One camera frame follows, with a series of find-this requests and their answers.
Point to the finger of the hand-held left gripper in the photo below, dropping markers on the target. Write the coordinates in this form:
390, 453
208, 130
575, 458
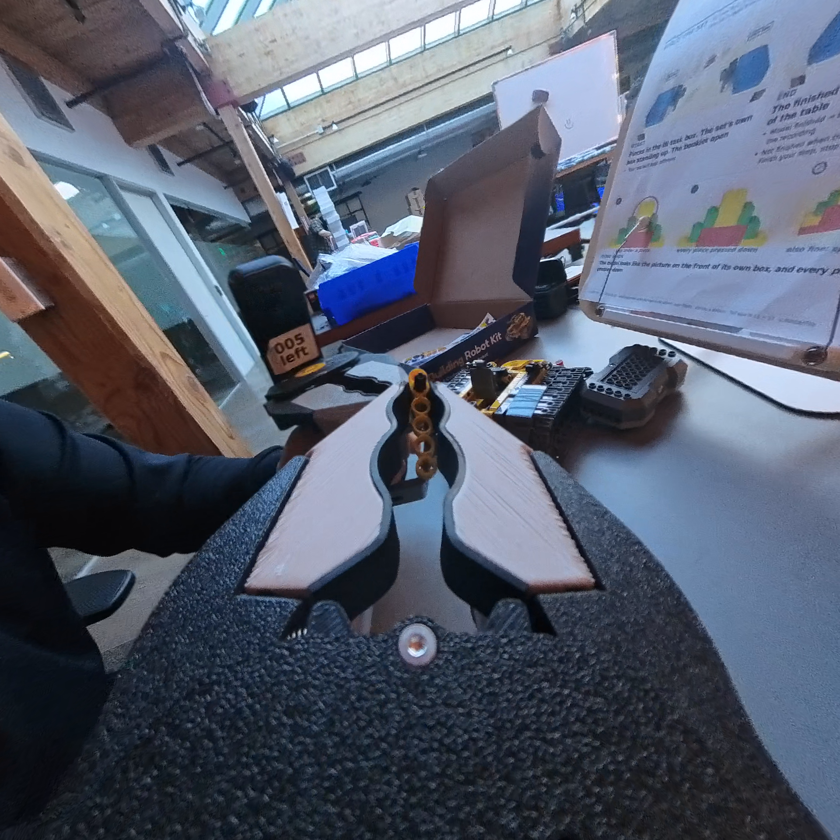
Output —
377, 375
351, 408

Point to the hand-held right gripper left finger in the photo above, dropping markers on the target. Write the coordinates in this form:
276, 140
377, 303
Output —
328, 525

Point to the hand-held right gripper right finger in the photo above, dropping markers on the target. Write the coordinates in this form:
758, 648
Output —
512, 525

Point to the yellow thin holed block beam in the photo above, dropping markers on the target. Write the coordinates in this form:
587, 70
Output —
423, 426

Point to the small black yellow block assembly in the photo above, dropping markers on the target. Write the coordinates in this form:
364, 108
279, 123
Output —
410, 485

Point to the person's left forearm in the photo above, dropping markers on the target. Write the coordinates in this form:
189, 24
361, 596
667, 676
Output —
131, 485

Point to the grey desk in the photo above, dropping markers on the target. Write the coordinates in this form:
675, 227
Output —
709, 525

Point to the person's left hand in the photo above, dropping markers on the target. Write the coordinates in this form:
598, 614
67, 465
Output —
296, 447

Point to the blue storage bin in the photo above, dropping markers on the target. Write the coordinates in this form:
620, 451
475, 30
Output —
367, 289

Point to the white plastic bag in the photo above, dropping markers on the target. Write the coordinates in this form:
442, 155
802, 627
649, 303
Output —
348, 262

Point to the black yellow toy block vehicle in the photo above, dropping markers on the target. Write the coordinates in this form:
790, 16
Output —
525, 400

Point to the brown cardboard box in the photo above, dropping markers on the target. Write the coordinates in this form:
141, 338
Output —
479, 249

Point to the wooden table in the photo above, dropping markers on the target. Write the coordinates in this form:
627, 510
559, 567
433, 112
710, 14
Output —
98, 315

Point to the dark grey studded block shell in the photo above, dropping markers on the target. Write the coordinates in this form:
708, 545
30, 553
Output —
630, 387

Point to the black device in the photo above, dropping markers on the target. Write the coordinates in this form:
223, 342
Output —
551, 292

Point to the black office chair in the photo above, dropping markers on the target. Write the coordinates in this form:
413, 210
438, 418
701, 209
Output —
98, 594

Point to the person's dark clothed body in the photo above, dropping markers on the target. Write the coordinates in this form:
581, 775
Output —
39, 656

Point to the white board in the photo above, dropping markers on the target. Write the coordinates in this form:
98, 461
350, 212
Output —
564, 92

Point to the printed instruction sheet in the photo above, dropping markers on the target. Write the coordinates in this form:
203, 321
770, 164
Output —
722, 197

